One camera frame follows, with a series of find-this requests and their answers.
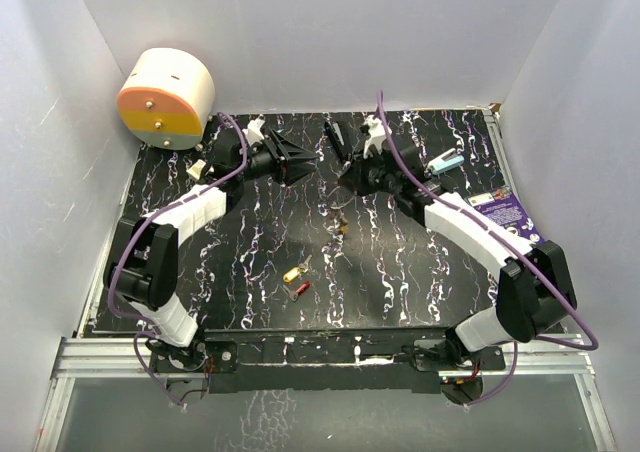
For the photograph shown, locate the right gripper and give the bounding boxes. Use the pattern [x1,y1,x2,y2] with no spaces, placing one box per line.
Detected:
[339,146,402,197]

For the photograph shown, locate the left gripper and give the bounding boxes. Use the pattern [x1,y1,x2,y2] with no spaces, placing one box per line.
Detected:
[236,131,318,185]

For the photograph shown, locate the metal keyring with keys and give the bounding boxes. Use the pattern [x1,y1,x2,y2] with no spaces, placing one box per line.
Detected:
[328,188,353,236]

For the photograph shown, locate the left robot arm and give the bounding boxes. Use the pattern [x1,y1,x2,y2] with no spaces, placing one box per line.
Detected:
[103,129,319,371]

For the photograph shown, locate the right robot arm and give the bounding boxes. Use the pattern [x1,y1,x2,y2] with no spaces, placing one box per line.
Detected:
[339,146,577,369]

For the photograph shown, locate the black folding tool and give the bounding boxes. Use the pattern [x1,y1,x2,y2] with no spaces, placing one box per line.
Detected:
[323,121,353,163]

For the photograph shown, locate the small white card box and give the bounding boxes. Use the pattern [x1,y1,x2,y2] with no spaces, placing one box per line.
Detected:
[187,160,207,182]

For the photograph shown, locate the red headed key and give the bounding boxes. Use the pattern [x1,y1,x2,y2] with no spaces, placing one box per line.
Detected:
[283,281,311,302]

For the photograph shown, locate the purple booklet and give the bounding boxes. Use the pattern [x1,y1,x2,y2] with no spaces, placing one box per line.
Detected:
[466,186,544,244]

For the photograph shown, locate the round pastel drawer box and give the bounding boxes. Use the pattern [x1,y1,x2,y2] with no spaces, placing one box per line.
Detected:
[116,47,215,150]

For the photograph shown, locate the black base bar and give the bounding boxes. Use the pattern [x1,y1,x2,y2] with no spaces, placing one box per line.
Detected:
[146,327,505,394]

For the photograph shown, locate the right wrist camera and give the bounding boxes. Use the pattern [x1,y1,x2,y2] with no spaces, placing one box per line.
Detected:
[360,115,386,160]

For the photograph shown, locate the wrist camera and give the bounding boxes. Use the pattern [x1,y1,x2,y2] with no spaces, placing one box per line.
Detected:
[243,117,265,147]
[360,115,386,160]

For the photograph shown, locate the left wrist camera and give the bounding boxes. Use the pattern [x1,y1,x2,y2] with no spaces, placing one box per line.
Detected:
[243,117,265,147]

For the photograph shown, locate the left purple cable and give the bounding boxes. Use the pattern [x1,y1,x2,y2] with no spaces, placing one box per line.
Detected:
[107,111,251,407]

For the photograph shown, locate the purple cable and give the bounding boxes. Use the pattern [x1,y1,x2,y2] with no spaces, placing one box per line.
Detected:
[107,111,251,407]
[374,89,600,407]

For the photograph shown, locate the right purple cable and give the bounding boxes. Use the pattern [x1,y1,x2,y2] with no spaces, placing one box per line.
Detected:
[374,89,600,407]

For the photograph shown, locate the aluminium frame rail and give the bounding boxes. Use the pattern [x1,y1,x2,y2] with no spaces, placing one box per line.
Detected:
[51,338,595,379]

